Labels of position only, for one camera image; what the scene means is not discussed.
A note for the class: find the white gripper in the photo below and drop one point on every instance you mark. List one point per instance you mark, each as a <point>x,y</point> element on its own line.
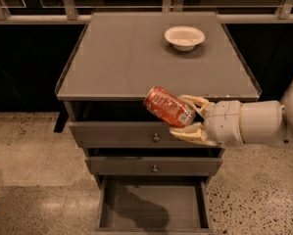
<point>223,121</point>

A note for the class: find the red coke can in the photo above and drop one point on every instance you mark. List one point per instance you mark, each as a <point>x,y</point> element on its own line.
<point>168,108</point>

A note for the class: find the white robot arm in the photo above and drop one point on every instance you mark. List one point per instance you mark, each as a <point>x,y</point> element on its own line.
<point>269,122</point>

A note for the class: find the brass top drawer knob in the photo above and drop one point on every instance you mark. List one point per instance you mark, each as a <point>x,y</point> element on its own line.
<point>156,138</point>

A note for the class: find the brass drawer knob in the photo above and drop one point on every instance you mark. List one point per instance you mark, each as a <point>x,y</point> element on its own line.
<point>155,169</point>
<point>156,138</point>

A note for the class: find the brass middle drawer knob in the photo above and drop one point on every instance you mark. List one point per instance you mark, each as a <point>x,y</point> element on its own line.
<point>155,169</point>

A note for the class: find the grey drawer cabinet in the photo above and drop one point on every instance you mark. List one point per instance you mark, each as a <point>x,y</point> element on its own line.
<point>121,56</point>

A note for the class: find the grey middle drawer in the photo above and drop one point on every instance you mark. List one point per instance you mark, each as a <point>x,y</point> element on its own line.
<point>143,166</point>

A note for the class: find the grey drawer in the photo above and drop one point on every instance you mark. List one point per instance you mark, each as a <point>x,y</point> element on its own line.
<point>123,134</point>
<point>143,166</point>
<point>154,205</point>

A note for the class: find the grey bottom drawer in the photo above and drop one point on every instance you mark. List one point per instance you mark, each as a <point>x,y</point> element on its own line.
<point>154,205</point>

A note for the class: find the grey top drawer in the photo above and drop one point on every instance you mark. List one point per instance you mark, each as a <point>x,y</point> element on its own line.
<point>123,134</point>

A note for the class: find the metal window railing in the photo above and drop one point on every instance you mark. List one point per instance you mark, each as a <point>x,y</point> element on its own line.
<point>80,11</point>

